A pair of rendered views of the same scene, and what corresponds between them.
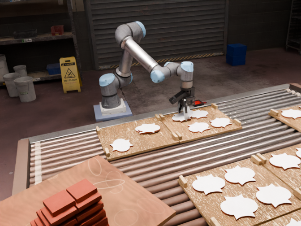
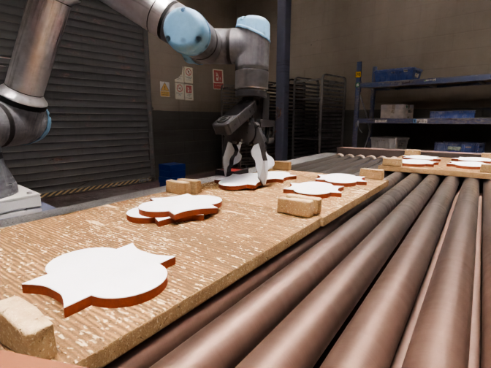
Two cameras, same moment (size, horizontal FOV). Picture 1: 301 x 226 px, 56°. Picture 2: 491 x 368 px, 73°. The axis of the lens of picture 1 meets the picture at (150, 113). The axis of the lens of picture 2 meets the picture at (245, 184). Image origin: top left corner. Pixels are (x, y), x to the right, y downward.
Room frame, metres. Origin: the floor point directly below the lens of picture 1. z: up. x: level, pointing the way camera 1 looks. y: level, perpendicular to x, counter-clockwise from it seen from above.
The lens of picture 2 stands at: (1.02, 0.24, 1.09)
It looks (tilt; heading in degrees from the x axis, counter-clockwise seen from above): 11 degrees down; 324
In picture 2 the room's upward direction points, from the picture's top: straight up
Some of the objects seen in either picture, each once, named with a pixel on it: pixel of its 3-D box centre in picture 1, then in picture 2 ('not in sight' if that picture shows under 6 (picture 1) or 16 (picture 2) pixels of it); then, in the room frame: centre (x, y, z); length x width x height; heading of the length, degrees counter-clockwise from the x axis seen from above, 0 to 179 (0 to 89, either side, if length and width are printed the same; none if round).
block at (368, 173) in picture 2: (237, 122); (371, 174); (1.52, -0.52, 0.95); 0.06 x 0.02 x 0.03; 18
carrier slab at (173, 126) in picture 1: (198, 122); (288, 188); (1.59, -0.30, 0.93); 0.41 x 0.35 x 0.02; 108
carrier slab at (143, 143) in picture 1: (135, 136); (141, 236); (1.46, 0.10, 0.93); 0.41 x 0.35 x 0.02; 109
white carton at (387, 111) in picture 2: not in sight; (397, 112); (3.71, -4.44, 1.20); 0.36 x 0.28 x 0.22; 0
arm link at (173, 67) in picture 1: (172, 69); (206, 45); (1.71, -0.15, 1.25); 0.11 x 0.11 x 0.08; 46
